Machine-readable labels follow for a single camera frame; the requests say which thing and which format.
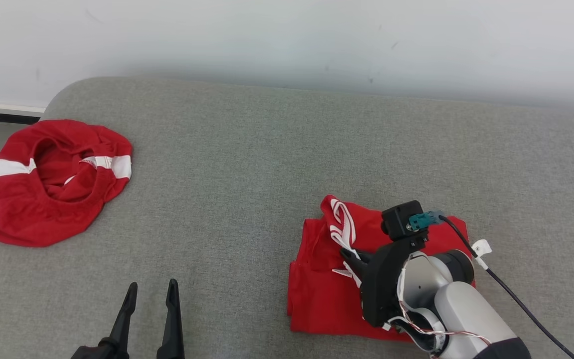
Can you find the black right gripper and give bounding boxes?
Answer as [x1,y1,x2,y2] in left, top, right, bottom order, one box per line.
[339,233,430,328]

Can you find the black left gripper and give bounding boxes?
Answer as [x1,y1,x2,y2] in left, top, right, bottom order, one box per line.
[70,278,186,359]

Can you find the red basketball jersey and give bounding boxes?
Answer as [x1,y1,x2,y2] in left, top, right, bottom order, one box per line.
[287,194,478,346]

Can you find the red shorts with white stripe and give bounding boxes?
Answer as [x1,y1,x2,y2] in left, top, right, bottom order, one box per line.
[0,119,134,248]

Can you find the teal cable connector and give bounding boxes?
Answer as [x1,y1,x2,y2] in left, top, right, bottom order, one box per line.
[408,210,445,233]

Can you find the thin red white wire bundle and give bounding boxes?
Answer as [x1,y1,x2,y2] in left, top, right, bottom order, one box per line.
[386,269,493,359]

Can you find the white cable tag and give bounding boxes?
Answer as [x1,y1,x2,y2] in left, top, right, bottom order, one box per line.
[470,239,493,270]

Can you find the black camera cable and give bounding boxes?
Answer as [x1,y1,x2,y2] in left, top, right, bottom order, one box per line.
[438,214,574,359]

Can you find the white wall baseboard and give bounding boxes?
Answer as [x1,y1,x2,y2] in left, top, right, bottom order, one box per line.
[0,101,47,118]

